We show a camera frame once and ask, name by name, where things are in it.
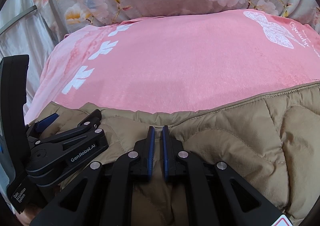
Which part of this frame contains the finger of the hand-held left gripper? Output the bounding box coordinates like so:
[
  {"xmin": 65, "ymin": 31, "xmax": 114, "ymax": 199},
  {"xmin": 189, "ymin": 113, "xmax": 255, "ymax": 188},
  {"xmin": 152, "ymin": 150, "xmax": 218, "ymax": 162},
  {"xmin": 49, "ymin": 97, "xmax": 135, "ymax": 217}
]
[
  {"xmin": 27, "ymin": 113, "xmax": 59, "ymax": 139},
  {"xmin": 26, "ymin": 109, "xmax": 109, "ymax": 186}
]

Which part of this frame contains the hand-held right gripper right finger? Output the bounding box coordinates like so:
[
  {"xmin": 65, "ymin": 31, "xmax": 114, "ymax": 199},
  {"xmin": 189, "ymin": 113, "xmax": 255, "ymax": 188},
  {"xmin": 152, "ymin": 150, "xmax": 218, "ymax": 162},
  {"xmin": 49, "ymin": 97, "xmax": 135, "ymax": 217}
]
[{"xmin": 162, "ymin": 126, "xmax": 283, "ymax": 226}]

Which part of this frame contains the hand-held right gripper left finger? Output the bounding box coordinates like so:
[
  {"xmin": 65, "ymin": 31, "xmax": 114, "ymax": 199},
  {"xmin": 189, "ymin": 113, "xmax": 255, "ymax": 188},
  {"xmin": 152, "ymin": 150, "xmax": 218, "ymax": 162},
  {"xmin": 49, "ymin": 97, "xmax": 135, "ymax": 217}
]
[{"xmin": 30, "ymin": 126, "xmax": 155, "ymax": 226}]

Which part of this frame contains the tan quilted jacket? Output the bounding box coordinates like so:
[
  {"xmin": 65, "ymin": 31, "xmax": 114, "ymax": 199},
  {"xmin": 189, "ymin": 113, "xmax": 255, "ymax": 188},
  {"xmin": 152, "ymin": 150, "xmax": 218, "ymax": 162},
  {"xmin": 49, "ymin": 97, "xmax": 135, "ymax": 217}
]
[{"xmin": 32, "ymin": 81, "xmax": 320, "ymax": 226}]

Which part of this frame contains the white satin curtain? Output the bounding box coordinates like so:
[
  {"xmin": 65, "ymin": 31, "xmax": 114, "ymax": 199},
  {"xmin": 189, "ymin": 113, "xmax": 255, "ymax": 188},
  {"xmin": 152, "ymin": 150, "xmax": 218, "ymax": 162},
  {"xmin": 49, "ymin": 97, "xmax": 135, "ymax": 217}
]
[{"xmin": 0, "ymin": 0, "xmax": 63, "ymax": 106}]

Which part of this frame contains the pink printed blanket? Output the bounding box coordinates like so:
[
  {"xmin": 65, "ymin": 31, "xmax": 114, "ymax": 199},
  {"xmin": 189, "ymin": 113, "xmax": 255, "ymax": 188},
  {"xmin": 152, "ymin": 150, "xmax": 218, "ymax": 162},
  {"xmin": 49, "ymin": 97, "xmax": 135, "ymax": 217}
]
[{"xmin": 25, "ymin": 9, "xmax": 320, "ymax": 126}]

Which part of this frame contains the grey metal curtain rail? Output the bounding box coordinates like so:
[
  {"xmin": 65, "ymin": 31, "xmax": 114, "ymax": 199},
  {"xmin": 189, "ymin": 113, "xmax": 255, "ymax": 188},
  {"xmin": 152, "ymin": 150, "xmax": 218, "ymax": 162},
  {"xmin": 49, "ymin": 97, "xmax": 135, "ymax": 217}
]
[{"xmin": 0, "ymin": 7, "xmax": 38, "ymax": 35}]

